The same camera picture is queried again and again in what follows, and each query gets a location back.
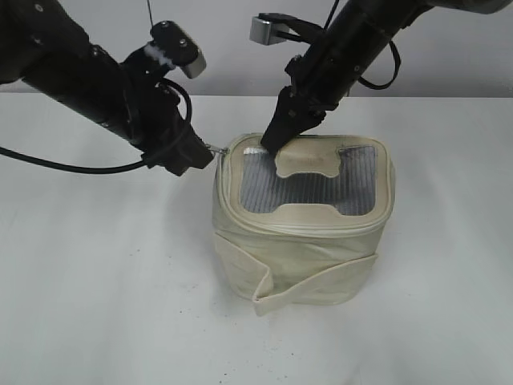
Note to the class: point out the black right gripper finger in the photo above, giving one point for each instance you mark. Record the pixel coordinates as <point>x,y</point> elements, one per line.
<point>292,117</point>

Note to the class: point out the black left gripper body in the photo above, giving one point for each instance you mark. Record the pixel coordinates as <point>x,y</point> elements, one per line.
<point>155,111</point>

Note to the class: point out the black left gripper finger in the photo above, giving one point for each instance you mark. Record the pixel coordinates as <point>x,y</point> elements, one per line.
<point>180,155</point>

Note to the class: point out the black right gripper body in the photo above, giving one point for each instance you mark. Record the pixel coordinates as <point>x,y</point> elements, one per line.
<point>310,95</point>

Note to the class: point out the cream zippered lunch bag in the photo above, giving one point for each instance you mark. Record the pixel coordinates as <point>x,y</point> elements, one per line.
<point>302,226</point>

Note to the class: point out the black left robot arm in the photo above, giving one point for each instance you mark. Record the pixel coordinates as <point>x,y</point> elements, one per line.
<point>42,46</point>

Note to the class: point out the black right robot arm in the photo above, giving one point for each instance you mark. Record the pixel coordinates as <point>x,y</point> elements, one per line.
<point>336,59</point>

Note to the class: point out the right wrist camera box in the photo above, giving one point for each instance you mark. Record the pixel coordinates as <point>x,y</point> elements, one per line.
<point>273,28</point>

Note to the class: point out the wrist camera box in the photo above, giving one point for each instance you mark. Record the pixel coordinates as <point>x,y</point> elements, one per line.
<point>273,28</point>
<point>172,46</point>

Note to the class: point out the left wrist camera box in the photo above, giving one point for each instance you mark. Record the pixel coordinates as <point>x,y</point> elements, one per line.
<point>172,46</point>

